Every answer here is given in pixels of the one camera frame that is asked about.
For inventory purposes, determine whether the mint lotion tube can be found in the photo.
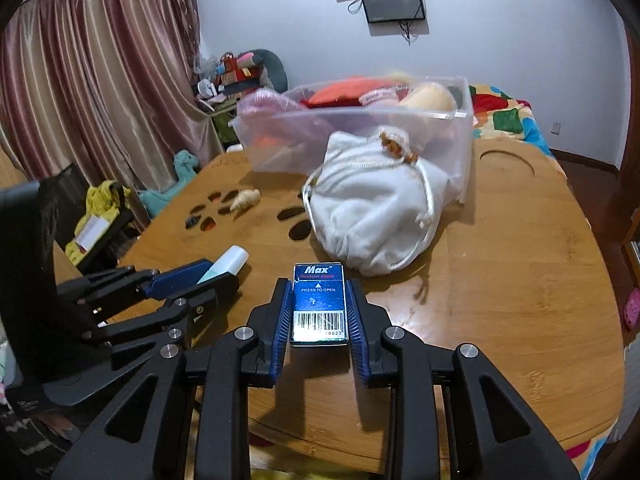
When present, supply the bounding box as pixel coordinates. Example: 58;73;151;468
198;245;248;284

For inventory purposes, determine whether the beige conch shell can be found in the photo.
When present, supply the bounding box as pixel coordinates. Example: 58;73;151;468
230;188;262;211

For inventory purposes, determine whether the blue Max staples box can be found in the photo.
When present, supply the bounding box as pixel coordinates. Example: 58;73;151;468
291;262;348;347

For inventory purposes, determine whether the pink rope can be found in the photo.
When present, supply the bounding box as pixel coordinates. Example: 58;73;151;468
236;86;306;126

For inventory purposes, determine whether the white drawstring pouch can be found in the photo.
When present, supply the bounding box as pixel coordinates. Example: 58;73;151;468
302;126;452;276

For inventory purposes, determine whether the cream lidded tub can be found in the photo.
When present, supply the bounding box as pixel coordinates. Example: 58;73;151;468
399;81;458;113

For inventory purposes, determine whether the red velvet drawstring pouch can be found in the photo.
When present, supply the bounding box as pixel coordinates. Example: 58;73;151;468
299;77;397;108

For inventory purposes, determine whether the small black clip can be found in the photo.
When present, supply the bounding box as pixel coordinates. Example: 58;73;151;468
184;214;202;230

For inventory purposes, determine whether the teal plush dinosaur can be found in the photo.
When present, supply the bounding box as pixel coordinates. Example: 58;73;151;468
136;148;201;219

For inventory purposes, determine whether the pink shoe on floor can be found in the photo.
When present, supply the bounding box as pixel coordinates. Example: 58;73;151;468
623;287;640;330

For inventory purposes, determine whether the grey plush toy pile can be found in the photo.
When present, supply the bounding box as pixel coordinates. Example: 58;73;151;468
193;49;288;99

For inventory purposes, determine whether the striped brown curtain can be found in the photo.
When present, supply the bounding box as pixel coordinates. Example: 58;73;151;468
0;0;224;196

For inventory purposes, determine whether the clear plastic storage bin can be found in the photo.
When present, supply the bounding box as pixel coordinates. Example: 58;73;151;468
231;76;474;204

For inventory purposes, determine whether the colourful patchwork bed blanket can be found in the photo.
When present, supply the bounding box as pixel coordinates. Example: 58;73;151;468
469;84;552;157

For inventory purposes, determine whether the small black wall monitor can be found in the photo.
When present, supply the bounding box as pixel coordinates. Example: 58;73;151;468
362;0;425;24

